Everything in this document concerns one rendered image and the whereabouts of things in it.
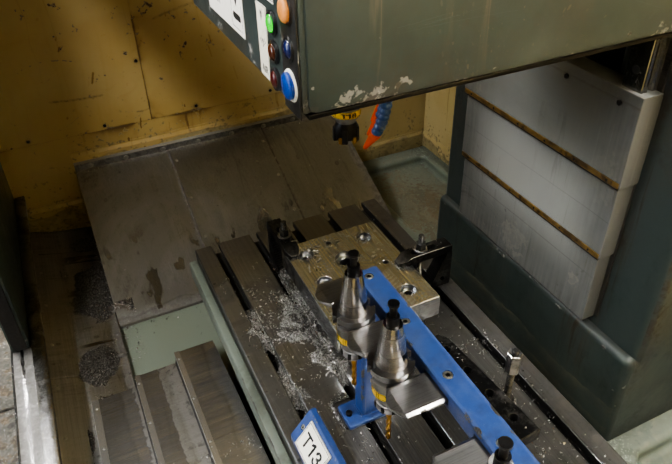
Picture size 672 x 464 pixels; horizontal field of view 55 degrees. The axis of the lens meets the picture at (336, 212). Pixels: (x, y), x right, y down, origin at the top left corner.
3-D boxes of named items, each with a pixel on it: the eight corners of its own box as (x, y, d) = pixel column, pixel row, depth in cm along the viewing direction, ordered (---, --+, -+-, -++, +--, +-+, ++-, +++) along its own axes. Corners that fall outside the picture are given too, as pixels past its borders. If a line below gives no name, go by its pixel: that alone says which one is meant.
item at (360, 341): (357, 363, 87) (357, 359, 86) (340, 337, 90) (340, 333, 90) (402, 345, 89) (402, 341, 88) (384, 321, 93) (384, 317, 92)
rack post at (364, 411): (350, 431, 114) (348, 309, 97) (336, 408, 118) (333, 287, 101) (398, 410, 117) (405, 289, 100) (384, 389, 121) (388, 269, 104)
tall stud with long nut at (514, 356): (504, 406, 117) (514, 358, 110) (495, 396, 119) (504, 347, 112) (516, 401, 118) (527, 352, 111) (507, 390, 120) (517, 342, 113)
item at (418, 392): (398, 424, 78) (398, 420, 78) (378, 393, 82) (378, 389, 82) (447, 404, 81) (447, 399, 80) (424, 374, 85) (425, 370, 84)
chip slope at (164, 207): (132, 372, 162) (109, 295, 147) (93, 231, 212) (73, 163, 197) (431, 269, 192) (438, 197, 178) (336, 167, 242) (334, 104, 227)
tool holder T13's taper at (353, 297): (374, 313, 92) (375, 277, 88) (346, 322, 90) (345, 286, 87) (360, 294, 95) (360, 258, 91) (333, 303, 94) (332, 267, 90)
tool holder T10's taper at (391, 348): (412, 369, 83) (415, 332, 79) (379, 376, 82) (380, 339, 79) (402, 344, 87) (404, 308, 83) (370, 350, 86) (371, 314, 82)
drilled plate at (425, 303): (337, 351, 124) (337, 333, 121) (282, 265, 145) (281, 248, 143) (438, 314, 132) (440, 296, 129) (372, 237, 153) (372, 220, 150)
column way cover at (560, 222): (580, 326, 133) (643, 99, 104) (451, 210, 169) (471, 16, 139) (598, 319, 135) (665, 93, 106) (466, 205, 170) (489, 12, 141)
